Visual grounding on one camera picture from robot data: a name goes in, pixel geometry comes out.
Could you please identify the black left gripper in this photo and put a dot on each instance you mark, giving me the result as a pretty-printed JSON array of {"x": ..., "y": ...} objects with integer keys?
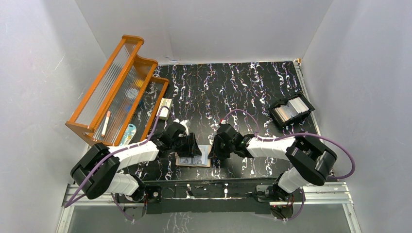
[{"x": 192, "y": 149}]

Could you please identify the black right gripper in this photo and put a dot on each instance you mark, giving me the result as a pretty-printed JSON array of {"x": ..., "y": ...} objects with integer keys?
[{"x": 215, "y": 153}]

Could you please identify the beige leather card holder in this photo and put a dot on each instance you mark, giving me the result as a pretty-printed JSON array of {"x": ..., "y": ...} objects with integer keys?
[{"x": 195, "y": 165}]

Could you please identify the printed grey credit card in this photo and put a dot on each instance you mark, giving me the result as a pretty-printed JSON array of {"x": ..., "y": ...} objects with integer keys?
[{"x": 184, "y": 161}]

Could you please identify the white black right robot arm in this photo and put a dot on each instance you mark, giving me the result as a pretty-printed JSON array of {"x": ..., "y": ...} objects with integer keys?
[{"x": 311, "y": 159}]

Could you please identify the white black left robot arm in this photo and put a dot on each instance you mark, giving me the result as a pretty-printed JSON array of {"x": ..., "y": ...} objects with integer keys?
[{"x": 97, "y": 172}]

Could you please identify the black card storage box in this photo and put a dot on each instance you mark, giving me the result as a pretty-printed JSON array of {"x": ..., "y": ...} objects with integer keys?
[{"x": 290, "y": 110}]

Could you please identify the cream box with red label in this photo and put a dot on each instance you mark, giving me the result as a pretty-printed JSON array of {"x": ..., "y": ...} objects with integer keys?
[{"x": 164, "y": 109}]

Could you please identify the teal item in blister pack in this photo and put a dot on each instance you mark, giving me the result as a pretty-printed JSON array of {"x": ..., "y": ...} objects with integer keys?
[{"x": 128, "y": 135}]

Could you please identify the blue grey eraser block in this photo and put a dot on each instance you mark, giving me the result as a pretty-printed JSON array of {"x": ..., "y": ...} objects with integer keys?
[{"x": 128, "y": 108}]

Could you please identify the yellow item on shelf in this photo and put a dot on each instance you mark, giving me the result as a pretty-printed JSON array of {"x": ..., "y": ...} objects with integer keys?
[{"x": 139, "y": 83}]

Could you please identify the orange wooden shelf rack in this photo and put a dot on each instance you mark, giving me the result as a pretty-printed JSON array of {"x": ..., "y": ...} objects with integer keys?
[{"x": 113, "y": 89}]

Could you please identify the white marker pen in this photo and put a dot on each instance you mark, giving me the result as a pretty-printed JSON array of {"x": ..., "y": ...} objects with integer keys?
[{"x": 105, "y": 123}]

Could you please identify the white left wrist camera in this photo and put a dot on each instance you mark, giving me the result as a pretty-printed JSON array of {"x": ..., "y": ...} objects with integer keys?
[{"x": 186, "y": 124}]

